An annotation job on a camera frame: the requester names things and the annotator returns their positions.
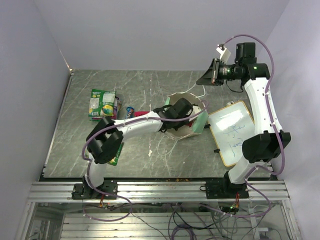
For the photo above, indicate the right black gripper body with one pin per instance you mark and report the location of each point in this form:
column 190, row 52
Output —
column 227, row 72

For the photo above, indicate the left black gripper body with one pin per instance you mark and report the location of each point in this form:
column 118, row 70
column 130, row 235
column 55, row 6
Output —
column 182, row 121

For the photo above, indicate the green printed paper bag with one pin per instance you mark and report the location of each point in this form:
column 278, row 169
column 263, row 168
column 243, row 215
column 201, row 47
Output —
column 194, row 126

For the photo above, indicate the red snack packet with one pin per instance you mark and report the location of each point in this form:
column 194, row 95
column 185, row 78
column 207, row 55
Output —
column 140, row 114

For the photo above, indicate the blue snack packet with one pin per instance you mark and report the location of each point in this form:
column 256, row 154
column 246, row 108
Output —
column 129, row 112

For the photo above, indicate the green yellow snack box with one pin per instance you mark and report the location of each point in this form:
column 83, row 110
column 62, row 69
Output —
column 102, row 95

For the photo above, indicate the green Fox's candy packet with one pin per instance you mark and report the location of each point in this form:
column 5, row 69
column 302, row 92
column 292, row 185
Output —
column 114, row 161

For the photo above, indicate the green snack packet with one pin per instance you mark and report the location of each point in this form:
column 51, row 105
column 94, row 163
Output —
column 117, row 110

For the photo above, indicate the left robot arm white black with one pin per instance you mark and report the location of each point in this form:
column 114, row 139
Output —
column 105, row 139

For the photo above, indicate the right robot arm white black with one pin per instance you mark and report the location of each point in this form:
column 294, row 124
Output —
column 269, row 139

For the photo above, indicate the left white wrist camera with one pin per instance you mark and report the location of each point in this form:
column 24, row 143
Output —
column 195, row 109

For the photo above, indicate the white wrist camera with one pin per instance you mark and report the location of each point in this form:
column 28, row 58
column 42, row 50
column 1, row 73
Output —
column 224, row 53
column 195, row 109

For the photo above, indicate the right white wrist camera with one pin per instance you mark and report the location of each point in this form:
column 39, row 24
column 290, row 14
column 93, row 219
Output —
column 224, row 53

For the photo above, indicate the white whiteboard wooden frame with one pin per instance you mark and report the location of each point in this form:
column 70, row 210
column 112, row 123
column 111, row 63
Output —
column 230, row 127

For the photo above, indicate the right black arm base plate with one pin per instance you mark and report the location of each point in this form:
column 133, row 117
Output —
column 222, row 188

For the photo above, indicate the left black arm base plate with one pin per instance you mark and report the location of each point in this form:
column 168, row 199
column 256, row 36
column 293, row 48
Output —
column 82, row 191

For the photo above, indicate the aluminium extrusion rail frame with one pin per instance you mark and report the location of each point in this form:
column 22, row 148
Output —
column 80, row 228

